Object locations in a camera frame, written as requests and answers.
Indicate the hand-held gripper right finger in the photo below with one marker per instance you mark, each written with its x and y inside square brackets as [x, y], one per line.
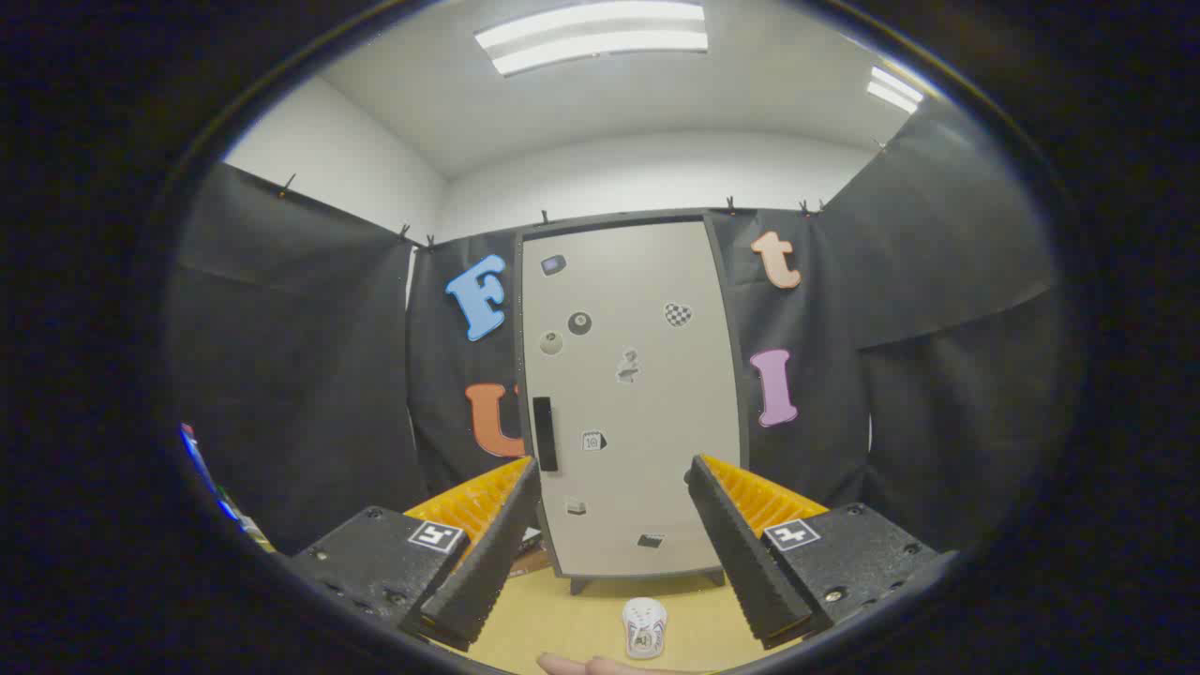
[736, 553]

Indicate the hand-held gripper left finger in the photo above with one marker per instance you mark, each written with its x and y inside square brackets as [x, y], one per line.
[492, 553]

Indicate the white canvas shoe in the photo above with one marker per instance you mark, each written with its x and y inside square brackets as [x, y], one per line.
[644, 626]

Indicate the light grey shoe cabinet door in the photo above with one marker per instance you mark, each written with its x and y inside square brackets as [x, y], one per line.
[647, 422]

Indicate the grey shoe cabinet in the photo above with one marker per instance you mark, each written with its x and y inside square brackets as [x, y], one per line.
[619, 217]

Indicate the black backdrop cloth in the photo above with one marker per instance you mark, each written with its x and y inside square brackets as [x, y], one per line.
[300, 356]

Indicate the small standing screen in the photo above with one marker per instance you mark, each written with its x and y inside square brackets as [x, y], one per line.
[202, 464]

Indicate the small ceiling light panel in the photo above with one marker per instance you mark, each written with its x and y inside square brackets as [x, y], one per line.
[894, 89]

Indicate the large ceiling light panel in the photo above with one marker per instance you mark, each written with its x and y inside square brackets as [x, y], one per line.
[591, 36]

